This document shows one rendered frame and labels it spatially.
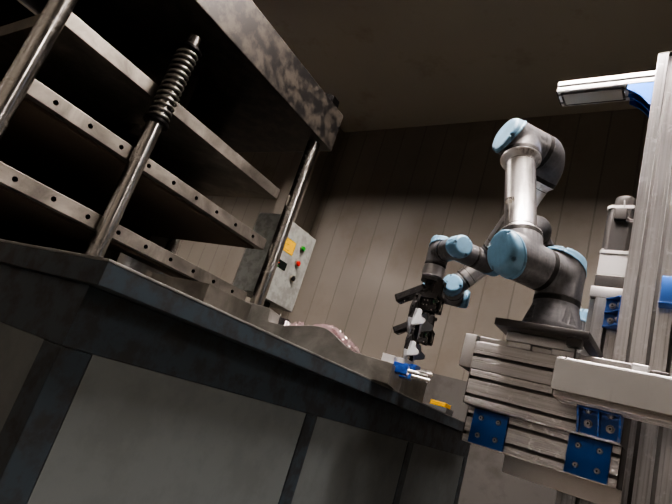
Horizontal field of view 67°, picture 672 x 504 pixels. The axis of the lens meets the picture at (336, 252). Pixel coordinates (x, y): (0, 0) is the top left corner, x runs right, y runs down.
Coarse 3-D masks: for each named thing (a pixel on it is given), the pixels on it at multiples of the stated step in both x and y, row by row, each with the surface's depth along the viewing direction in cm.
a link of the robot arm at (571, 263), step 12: (564, 252) 134; (576, 252) 133; (564, 264) 131; (576, 264) 132; (552, 276) 130; (564, 276) 131; (576, 276) 132; (540, 288) 133; (552, 288) 132; (564, 288) 131; (576, 288) 131
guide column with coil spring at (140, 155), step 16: (176, 80) 174; (160, 112) 170; (144, 128) 168; (160, 128) 170; (144, 144) 166; (128, 160) 165; (144, 160) 166; (128, 176) 163; (128, 192) 163; (112, 208) 160; (112, 224) 159; (96, 240) 157
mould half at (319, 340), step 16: (256, 304) 149; (256, 320) 147; (272, 320) 149; (288, 336) 143; (304, 336) 142; (320, 336) 141; (336, 336) 143; (320, 352) 139; (336, 352) 138; (352, 352) 137; (352, 368) 136; (368, 368) 135; (384, 368) 134; (384, 384) 138; (400, 384) 156
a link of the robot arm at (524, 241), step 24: (504, 144) 150; (528, 144) 148; (552, 144) 152; (504, 168) 155; (528, 168) 145; (528, 192) 140; (504, 216) 141; (528, 216) 136; (504, 240) 131; (528, 240) 130; (504, 264) 129; (528, 264) 128; (552, 264) 130
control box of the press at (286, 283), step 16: (256, 224) 249; (272, 224) 244; (288, 240) 247; (304, 240) 258; (256, 256) 241; (288, 256) 249; (304, 256) 259; (240, 272) 242; (256, 272) 237; (288, 272) 250; (304, 272) 260; (240, 288) 238; (272, 288) 241; (288, 288) 251; (272, 304) 250; (288, 304) 252
